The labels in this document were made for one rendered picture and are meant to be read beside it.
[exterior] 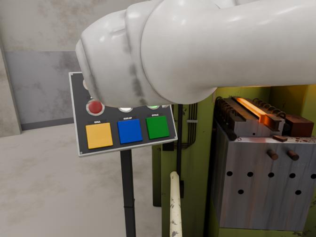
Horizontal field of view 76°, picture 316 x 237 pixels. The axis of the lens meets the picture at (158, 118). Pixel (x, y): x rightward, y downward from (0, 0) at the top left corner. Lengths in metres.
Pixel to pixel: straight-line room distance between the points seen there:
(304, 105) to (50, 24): 3.66
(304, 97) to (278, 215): 0.55
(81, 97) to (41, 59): 3.28
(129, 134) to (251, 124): 0.52
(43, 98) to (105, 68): 3.85
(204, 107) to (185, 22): 0.85
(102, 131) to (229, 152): 0.52
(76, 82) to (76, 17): 3.35
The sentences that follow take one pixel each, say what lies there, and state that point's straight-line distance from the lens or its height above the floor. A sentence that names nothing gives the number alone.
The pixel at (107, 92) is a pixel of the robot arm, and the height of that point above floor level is 1.22.
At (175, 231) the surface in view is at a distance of 0.84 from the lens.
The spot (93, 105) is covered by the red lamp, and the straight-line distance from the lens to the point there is 0.69.
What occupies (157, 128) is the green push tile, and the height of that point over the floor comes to 1.01.
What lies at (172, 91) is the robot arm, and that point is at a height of 1.22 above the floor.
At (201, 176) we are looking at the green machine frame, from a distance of 1.17.
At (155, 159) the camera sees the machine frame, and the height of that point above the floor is 0.46.
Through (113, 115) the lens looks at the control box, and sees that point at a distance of 0.69.
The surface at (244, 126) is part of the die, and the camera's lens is 0.93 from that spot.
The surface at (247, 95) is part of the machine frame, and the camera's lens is 1.41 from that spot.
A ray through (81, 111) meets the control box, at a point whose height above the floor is 1.08.
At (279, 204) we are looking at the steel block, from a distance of 1.11.
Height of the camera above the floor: 1.26
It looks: 18 degrees down
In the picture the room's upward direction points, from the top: straight up
